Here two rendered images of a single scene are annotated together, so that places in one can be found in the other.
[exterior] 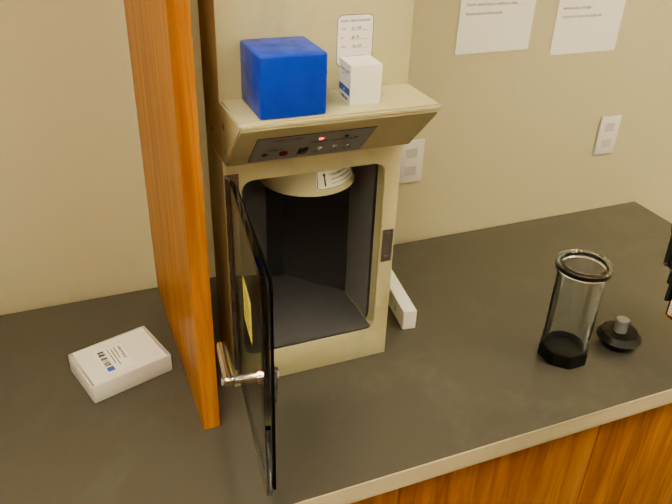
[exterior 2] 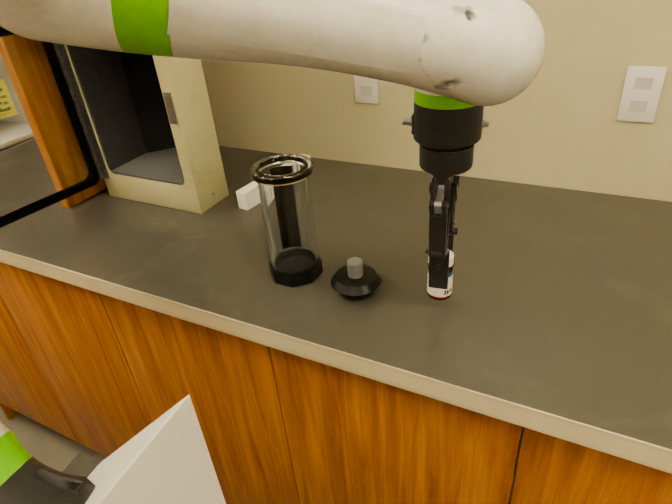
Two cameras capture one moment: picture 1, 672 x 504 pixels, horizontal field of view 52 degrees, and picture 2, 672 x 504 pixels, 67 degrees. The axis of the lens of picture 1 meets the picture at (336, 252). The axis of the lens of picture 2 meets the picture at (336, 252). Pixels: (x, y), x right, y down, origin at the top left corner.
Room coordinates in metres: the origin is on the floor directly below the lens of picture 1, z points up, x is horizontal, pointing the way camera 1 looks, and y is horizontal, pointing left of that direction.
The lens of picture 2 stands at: (0.71, -1.19, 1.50)
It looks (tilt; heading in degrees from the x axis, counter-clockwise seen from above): 32 degrees down; 53
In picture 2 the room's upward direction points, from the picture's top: 5 degrees counter-clockwise
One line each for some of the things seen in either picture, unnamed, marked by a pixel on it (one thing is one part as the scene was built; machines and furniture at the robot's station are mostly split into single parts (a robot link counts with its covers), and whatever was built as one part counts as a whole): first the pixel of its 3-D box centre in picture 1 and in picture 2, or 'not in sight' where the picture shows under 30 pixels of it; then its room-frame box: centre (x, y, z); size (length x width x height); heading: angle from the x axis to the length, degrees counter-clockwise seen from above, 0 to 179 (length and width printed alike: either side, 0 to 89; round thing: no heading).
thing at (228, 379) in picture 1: (236, 363); not in sight; (0.77, 0.14, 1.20); 0.10 x 0.05 x 0.03; 16
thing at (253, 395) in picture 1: (249, 335); (12, 126); (0.85, 0.13, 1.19); 0.30 x 0.01 x 0.40; 16
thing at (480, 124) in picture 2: not in sight; (444, 121); (1.25, -0.75, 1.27); 0.12 x 0.09 x 0.06; 122
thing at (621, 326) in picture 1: (619, 331); (355, 275); (1.19, -0.61, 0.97); 0.09 x 0.09 x 0.07
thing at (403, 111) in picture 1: (330, 133); not in sight; (1.02, 0.02, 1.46); 0.32 x 0.12 x 0.10; 113
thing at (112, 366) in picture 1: (120, 362); not in sight; (1.05, 0.41, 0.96); 0.16 x 0.12 x 0.04; 130
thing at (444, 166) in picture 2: not in sight; (445, 171); (1.25, -0.75, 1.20); 0.08 x 0.07 x 0.09; 32
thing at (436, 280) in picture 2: not in sight; (438, 269); (1.23, -0.77, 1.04); 0.03 x 0.01 x 0.07; 122
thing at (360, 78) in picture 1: (360, 80); not in sight; (1.04, -0.03, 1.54); 0.05 x 0.05 x 0.06; 20
